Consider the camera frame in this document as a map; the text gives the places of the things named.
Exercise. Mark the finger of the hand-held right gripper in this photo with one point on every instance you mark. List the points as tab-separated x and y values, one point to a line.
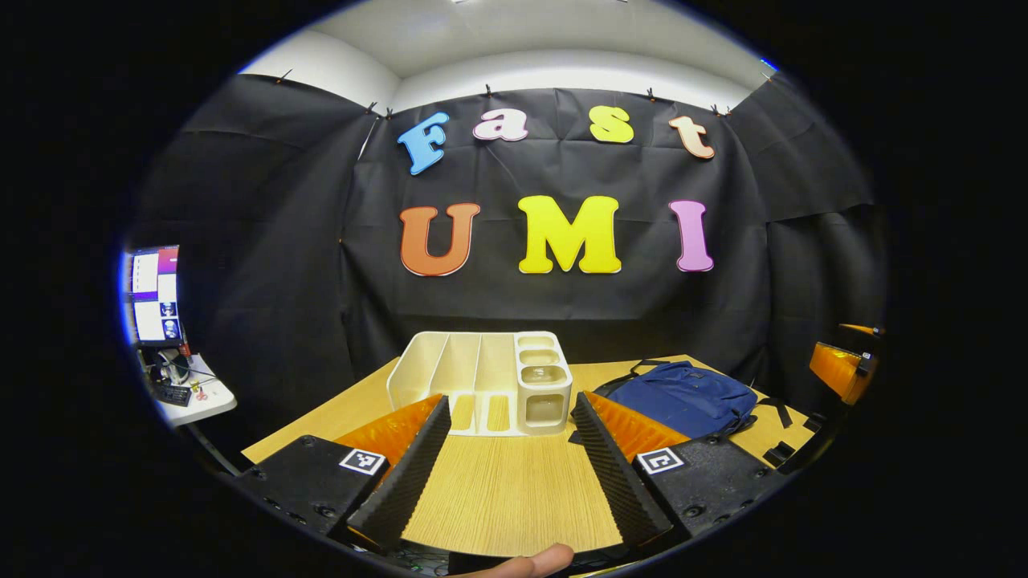
863	329
839	369

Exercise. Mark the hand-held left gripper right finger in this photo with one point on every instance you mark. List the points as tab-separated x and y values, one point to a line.
614	474

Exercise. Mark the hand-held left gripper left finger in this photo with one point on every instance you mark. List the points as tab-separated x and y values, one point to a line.
405	474

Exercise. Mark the blue schoolbag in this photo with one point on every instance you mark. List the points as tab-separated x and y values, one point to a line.
683	397

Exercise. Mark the white plastic bookshelf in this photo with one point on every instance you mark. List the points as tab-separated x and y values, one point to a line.
426	369

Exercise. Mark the white side table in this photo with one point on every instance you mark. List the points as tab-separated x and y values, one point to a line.
213	401

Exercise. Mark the black headphones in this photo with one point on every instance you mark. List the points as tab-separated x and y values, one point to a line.
171	368

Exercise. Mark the black backdrop cloth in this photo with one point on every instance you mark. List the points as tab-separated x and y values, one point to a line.
281	241

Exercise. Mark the computer monitor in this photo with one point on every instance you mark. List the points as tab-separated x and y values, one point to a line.
152	297

